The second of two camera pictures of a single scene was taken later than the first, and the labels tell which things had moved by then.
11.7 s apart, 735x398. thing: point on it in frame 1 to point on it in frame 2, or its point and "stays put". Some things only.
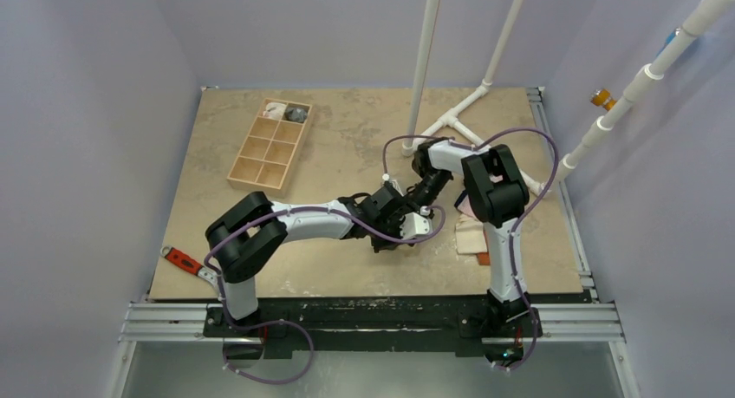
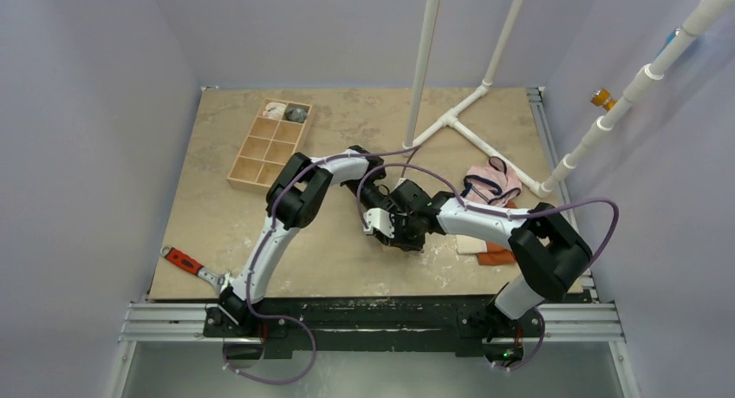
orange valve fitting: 601,97 stays put
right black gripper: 413,198 to 404,232
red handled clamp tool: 189,264 stays put
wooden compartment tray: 268,155 stays put
